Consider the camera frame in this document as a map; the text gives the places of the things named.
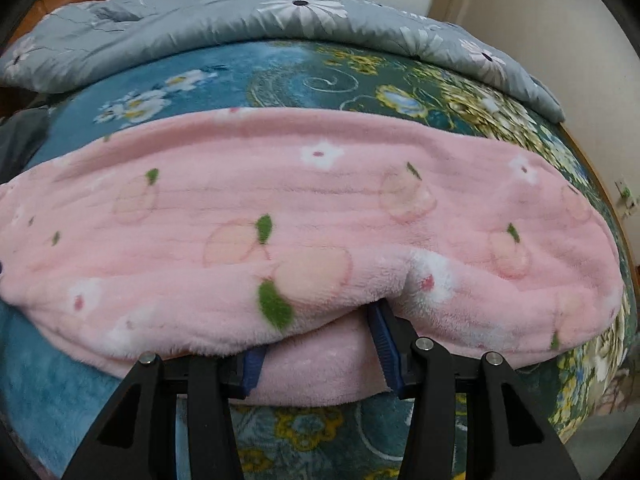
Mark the teal floral bed blanket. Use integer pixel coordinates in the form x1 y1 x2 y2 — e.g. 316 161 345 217
0 40 640 480

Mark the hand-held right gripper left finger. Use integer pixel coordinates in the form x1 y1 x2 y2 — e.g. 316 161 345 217
60 345 268 480

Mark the wall socket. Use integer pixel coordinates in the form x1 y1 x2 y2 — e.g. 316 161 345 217
615 177 632 218

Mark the dark grey cloth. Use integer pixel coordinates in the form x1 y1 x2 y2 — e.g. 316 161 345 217
0 107 51 177

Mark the pink fleece garment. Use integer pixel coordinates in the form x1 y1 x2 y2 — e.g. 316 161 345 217
0 106 626 408

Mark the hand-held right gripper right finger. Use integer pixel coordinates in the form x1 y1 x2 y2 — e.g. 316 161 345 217
366 300 583 480

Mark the grey-blue floral quilt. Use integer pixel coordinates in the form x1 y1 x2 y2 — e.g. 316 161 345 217
0 0 568 123

